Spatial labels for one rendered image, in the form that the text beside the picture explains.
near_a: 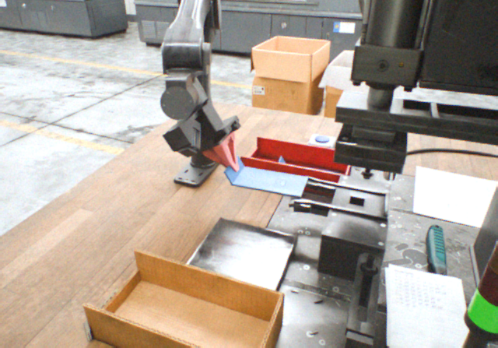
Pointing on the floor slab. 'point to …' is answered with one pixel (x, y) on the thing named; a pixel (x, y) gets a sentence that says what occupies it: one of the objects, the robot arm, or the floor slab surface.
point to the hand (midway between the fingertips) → (234, 167)
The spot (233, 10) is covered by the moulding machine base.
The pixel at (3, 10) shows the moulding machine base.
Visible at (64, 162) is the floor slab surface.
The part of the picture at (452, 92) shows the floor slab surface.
